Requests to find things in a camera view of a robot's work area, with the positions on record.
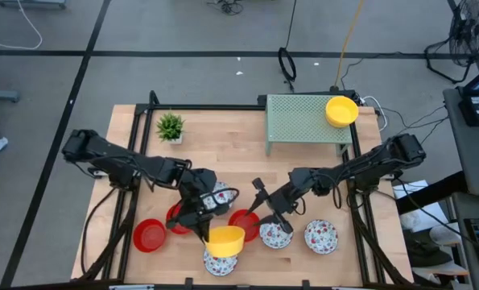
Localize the red plastic mini bowl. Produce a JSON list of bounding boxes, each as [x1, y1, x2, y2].
[[132, 217, 167, 254], [165, 202, 194, 235], [227, 208, 262, 243]]

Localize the pale green perforated metal shelf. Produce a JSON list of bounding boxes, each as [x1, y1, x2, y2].
[[264, 93, 355, 158]]

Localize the black floor fan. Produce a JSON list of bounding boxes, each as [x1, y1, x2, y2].
[[423, 0, 479, 85]]

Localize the person's black shoe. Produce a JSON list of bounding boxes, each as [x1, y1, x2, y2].
[[406, 239, 454, 267]]

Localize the white floor cable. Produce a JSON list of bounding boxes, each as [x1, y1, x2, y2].
[[0, 0, 43, 52]]

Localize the green plant in white pot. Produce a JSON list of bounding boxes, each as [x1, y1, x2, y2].
[[155, 111, 186, 145]]

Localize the white paper sheet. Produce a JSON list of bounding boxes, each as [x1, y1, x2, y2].
[[392, 180, 449, 226]]

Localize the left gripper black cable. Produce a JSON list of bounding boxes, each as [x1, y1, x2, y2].
[[200, 187, 241, 217]]

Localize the black coiled cable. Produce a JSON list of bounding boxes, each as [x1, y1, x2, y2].
[[278, 0, 298, 93]]

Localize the black cable bundle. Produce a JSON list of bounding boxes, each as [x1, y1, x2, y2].
[[205, 0, 245, 17]]

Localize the black aluminium table frame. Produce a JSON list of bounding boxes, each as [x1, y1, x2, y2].
[[70, 90, 415, 290]]

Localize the orange soled shoe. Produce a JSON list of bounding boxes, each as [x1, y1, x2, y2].
[[414, 260, 470, 283]]

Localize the black beam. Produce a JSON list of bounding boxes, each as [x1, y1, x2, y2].
[[395, 171, 468, 216]]

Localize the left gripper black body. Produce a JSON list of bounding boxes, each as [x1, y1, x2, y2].
[[166, 168, 218, 230]]

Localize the floral bowl with red outside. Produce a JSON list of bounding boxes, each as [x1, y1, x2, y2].
[[200, 180, 237, 213], [304, 218, 340, 255], [202, 249, 239, 277], [258, 220, 295, 250]]

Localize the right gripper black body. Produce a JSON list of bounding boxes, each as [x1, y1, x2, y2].
[[269, 168, 320, 217]]

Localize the white cable loop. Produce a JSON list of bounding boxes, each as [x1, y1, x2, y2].
[[359, 95, 388, 133]]

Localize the yellow hanging cable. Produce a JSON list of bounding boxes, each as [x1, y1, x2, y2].
[[333, 0, 365, 90]]

